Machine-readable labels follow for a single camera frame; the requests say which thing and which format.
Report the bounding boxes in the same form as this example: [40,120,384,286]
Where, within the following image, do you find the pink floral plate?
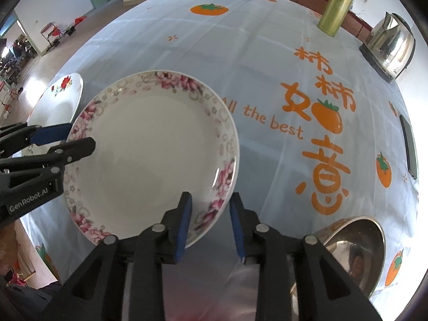
[63,70,240,249]

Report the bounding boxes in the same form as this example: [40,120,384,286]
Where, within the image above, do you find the red floral plate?
[13,73,83,158]

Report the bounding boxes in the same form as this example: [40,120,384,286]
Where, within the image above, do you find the steel electric kettle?
[366,12,416,77]

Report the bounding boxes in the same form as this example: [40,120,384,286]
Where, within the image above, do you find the person's dark clothing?
[0,274,64,321]

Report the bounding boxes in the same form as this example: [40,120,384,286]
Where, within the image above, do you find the steel bowl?
[289,216,386,321]

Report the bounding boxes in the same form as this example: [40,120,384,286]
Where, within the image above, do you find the folding chair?
[40,22,64,49]

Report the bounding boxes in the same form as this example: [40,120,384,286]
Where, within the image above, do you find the persimmon print tablecloth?
[19,0,420,321]

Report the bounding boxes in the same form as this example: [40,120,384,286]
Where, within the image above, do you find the black smartphone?
[399,114,418,180]

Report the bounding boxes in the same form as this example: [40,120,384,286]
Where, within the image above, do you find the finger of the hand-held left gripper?
[0,137,97,183]
[0,123,73,158]

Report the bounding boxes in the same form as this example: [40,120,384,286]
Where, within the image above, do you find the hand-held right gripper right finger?
[229,192,383,321]

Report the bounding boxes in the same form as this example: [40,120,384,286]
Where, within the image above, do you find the black kettle base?
[359,44,397,83]

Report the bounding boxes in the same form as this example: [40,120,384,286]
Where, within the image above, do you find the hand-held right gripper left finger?
[47,191,193,321]

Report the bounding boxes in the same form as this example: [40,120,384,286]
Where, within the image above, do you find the gold green canister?
[318,0,356,38]

